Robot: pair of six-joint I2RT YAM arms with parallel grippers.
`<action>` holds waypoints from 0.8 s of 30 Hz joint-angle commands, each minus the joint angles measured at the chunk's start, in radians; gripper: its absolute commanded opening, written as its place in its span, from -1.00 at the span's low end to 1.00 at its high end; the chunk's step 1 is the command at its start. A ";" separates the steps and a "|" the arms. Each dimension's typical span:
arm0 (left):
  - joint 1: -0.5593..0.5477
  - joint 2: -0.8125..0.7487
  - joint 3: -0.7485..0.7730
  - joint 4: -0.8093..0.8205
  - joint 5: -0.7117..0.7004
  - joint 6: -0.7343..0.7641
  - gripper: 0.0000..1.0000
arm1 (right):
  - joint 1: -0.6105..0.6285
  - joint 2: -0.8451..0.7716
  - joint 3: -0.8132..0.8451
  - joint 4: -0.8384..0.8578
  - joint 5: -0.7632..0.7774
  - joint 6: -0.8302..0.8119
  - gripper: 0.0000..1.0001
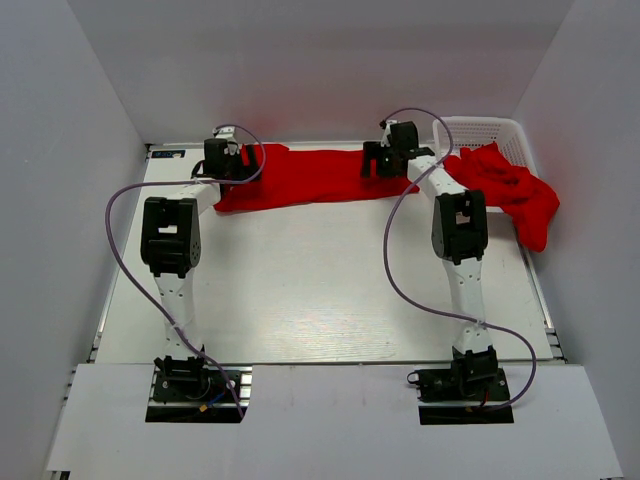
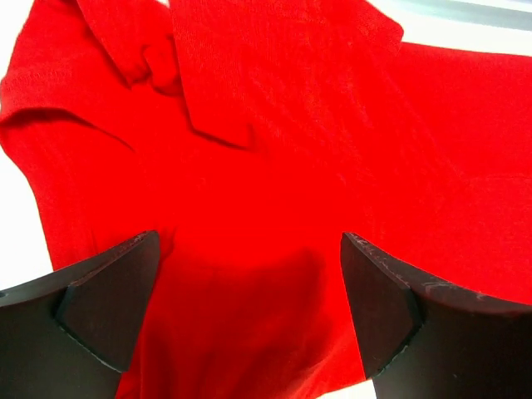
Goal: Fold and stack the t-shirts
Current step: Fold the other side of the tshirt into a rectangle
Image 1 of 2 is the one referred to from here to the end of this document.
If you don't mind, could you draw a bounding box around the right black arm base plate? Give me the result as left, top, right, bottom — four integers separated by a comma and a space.
406, 368, 514, 426

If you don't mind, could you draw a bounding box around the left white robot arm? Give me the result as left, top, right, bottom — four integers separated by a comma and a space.
141, 138, 260, 400

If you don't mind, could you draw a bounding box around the white perforated plastic basket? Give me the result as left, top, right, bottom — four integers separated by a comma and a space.
427, 116, 537, 197

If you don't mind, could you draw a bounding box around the red t shirt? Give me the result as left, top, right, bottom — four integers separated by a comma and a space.
214, 144, 410, 214

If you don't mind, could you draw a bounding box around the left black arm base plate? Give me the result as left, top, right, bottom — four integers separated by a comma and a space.
145, 368, 251, 424

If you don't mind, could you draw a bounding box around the purple cable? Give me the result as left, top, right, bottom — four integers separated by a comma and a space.
383, 106, 538, 413
104, 124, 268, 420

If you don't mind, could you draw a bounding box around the crumpled red shirt in basket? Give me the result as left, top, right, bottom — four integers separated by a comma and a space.
444, 143, 560, 253

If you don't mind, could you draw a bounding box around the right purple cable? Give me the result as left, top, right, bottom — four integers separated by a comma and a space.
383, 106, 538, 413

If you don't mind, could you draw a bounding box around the blue label sticker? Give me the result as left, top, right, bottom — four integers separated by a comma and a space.
151, 149, 186, 159

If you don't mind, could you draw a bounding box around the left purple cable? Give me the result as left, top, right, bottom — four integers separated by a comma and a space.
104, 124, 268, 420

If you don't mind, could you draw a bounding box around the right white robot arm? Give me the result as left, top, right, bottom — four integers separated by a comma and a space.
361, 120, 498, 403

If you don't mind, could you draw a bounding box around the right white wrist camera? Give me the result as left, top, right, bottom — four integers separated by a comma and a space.
380, 119, 398, 148

